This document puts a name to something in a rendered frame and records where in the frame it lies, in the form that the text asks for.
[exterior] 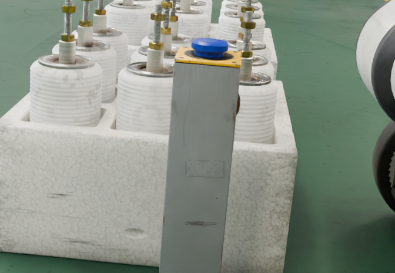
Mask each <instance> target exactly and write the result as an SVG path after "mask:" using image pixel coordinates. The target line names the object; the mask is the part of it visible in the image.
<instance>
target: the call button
mask: <svg viewBox="0 0 395 273"><path fill-rule="evenodd" d="M228 47H229V44H228V43H227V42H226V41H223V40H220V39H214V38H196V39H194V40H192V44H191V48H192V49H194V50H195V55H198V56H203V57H207V58H220V57H223V56H224V52H226V51H228Z"/></svg>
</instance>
